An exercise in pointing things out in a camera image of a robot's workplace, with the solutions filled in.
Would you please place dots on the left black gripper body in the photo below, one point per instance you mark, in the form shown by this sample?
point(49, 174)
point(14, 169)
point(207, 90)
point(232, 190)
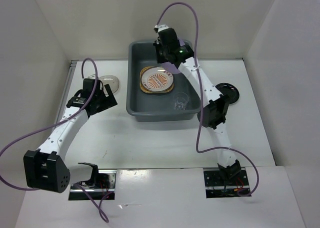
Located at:
point(103, 102)

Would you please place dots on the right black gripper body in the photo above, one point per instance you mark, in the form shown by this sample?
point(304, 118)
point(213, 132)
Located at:
point(161, 51)

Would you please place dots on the purple round plate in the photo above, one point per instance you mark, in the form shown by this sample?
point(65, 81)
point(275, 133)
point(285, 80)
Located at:
point(176, 56)

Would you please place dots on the round patterned plate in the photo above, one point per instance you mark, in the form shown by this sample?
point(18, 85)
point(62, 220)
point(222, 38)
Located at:
point(156, 79)

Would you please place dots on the clear plastic cup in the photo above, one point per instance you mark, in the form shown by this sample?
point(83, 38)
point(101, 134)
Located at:
point(180, 101)

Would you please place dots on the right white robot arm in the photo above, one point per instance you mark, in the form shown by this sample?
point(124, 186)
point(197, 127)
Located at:
point(213, 104)

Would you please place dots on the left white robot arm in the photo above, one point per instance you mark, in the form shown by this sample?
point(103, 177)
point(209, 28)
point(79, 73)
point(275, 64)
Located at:
point(45, 168)

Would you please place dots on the grey plastic bin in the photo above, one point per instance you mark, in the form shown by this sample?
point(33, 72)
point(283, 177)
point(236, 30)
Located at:
point(146, 107)

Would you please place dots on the clear square small dish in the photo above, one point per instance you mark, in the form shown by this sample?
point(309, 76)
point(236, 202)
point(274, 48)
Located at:
point(110, 80)

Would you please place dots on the black round plate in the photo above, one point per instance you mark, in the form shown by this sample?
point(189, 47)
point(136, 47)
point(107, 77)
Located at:
point(229, 90)

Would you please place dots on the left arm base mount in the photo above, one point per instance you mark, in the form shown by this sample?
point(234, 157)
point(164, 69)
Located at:
point(104, 186)

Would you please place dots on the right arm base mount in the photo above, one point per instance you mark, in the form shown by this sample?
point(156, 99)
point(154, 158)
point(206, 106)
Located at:
point(216, 187)

